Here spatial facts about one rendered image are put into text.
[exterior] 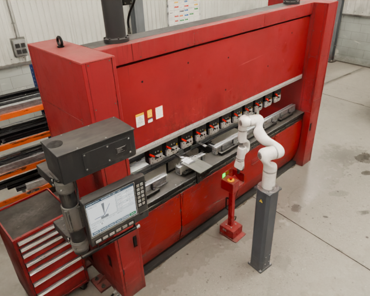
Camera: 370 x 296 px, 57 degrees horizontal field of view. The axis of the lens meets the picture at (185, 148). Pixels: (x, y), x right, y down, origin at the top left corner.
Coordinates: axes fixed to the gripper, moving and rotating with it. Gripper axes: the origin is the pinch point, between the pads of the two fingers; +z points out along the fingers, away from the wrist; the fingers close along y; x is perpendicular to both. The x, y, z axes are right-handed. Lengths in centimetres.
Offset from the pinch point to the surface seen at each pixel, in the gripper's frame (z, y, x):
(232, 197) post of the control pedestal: 30.3, 1.6, -7.8
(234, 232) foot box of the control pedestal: 72, 13, -12
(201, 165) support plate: -13.8, -22.1, -35.6
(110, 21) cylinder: -157, -61, -102
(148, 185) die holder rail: -8, -40, -89
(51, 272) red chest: 41, -54, -190
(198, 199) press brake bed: 32, -23, -35
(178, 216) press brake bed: 37, -24, -65
